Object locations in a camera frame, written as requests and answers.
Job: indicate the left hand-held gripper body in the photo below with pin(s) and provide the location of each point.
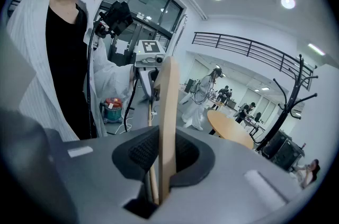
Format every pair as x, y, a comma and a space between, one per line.
148, 54

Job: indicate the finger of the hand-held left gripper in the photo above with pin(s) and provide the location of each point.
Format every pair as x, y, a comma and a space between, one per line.
145, 82

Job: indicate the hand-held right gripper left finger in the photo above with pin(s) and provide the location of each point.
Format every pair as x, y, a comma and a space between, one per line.
100, 175

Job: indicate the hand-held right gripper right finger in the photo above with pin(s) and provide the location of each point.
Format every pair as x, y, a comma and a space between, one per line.
227, 191

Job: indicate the wooden hanger with metal hook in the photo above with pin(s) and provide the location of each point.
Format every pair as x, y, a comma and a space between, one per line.
168, 111

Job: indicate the person's left forearm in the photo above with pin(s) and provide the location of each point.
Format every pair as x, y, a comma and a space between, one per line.
111, 80

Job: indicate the red and green vacuum cleaner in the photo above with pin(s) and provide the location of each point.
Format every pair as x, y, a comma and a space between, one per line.
112, 110

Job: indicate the large dark-framed window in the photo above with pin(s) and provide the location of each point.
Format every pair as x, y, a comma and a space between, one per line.
143, 0

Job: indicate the round wooden table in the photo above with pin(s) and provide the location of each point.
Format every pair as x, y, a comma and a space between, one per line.
227, 127

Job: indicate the black equipment crate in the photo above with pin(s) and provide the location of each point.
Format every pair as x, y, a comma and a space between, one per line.
283, 148

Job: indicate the person's torso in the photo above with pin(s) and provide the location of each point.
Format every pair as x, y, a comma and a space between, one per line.
63, 64

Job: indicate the black balcony railing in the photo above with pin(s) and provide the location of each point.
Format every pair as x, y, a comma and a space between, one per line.
251, 49

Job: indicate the black coat rack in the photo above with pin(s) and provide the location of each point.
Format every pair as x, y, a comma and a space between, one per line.
288, 103

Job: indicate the black chest-mounted camera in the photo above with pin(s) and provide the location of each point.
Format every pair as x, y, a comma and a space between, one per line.
117, 17

